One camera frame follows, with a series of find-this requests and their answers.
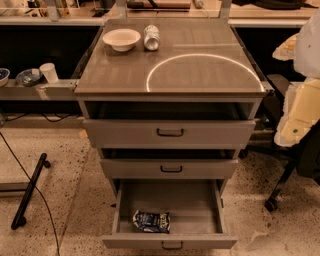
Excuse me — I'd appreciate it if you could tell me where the middle drawer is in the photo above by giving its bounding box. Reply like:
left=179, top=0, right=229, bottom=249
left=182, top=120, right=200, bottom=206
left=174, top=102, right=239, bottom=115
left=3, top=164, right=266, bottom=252
left=101, top=149, right=238, bottom=179

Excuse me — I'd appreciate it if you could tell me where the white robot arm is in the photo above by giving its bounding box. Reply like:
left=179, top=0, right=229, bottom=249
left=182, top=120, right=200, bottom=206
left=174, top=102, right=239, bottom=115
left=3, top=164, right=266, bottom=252
left=272, top=10, right=320, bottom=147

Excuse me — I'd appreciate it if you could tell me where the blue patterned bowl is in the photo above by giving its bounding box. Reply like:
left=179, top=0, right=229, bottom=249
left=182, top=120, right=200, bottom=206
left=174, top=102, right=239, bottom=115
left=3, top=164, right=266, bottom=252
left=16, top=68, right=43, bottom=87

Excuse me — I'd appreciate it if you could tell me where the grey side shelf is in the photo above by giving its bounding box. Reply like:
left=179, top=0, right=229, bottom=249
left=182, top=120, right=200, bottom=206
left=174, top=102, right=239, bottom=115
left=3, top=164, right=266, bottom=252
left=0, top=79, right=78, bottom=101

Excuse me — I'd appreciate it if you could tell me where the top drawer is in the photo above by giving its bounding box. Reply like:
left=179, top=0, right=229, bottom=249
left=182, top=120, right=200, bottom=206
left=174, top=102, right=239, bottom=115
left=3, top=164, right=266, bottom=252
left=84, top=102, right=255, bottom=149

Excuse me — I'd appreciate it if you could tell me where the white paper cup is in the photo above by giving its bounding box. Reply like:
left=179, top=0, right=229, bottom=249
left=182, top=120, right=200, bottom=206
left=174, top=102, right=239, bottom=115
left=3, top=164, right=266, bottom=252
left=39, top=63, right=59, bottom=83

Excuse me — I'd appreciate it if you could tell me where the bottom drawer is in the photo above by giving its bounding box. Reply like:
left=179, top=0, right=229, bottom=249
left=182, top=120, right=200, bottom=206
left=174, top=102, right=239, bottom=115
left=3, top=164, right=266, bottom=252
left=103, top=179, right=237, bottom=250

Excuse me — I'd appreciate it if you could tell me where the white bowl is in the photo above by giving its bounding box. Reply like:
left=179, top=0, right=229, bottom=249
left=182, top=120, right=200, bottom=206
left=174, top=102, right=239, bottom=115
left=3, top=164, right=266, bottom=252
left=103, top=29, right=141, bottom=52

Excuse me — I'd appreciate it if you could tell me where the black office chair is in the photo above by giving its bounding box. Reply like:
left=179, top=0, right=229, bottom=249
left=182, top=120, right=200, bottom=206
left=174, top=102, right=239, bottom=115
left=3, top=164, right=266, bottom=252
left=243, top=74, right=320, bottom=212

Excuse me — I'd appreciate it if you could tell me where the white soda can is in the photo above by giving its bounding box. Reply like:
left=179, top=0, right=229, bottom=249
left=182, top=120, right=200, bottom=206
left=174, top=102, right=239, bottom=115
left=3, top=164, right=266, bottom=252
left=144, top=25, right=160, bottom=51

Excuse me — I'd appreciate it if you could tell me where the blue chip bag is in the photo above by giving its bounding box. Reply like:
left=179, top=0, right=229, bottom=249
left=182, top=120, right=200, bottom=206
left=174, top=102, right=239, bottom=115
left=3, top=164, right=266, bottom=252
left=132, top=210, right=170, bottom=234

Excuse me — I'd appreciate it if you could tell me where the drawer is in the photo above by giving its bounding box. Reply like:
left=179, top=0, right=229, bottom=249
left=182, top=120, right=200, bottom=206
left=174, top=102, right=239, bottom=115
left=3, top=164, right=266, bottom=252
left=84, top=102, right=255, bottom=149
left=101, top=149, right=238, bottom=179
left=103, top=179, right=237, bottom=250

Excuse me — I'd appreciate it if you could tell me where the black floor cable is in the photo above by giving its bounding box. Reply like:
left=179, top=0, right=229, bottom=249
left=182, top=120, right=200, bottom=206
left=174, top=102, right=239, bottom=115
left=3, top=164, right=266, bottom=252
left=0, top=131, right=61, bottom=256

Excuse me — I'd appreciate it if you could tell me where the blue bowl at edge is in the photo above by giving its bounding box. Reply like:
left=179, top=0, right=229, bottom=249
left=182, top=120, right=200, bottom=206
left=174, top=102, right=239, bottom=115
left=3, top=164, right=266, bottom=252
left=0, top=68, right=10, bottom=87

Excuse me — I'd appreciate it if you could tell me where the grey drawer cabinet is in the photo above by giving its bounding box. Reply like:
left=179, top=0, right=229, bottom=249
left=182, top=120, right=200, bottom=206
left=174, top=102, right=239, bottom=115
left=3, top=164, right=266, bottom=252
left=75, top=18, right=266, bottom=194

